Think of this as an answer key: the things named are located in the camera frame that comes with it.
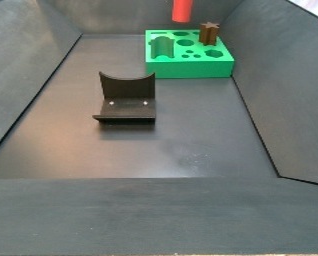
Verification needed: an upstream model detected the red oval cylinder peg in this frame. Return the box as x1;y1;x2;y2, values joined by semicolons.
172;0;192;23

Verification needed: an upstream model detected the brown star-shaped peg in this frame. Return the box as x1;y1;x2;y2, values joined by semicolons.
199;22;219;45

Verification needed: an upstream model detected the black curved stand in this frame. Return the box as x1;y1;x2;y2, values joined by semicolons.
92;72;156;122

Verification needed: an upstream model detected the green shape sorting board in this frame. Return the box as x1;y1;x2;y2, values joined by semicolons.
144;30;235;78

